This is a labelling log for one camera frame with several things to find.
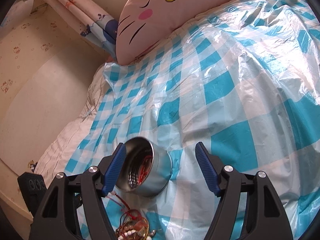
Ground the blue checkered plastic sheet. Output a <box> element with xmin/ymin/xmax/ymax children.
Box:
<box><xmin>64</xmin><ymin>0</ymin><xmax>319</xmax><ymax>239</ymax></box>

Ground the pink cat face pillow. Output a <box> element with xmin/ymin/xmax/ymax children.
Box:
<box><xmin>116</xmin><ymin>0</ymin><xmax>231</xmax><ymax>65</ymax></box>

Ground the red string bracelet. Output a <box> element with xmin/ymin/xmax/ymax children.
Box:
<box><xmin>105</xmin><ymin>154</ymin><xmax>154</xmax><ymax>213</ymax></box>

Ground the white bead bracelet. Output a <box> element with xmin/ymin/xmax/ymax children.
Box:
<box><xmin>117</xmin><ymin>229</ymin><xmax>153</xmax><ymax>240</ymax></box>

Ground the blue patterned curtain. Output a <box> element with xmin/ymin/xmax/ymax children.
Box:
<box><xmin>80</xmin><ymin>14</ymin><xmax>118</xmax><ymax>61</ymax></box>

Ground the pink window curtain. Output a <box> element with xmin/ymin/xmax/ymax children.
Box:
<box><xmin>44</xmin><ymin>0</ymin><xmax>108</xmax><ymax>34</ymax></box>

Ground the cream quilted blanket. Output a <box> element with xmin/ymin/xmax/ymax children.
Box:
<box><xmin>35</xmin><ymin>64</ymin><xmax>110</xmax><ymax>186</ymax></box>

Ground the round metal tin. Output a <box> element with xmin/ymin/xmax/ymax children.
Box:
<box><xmin>116</xmin><ymin>137</ymin><xmax>172</xmax><ymax>197</ymax></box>

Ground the brown amber bead bracelet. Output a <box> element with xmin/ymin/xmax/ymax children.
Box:
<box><xmin>115</xmin><ymin>209</ymin><xmax>150</xmax><ymax>240</ymax></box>

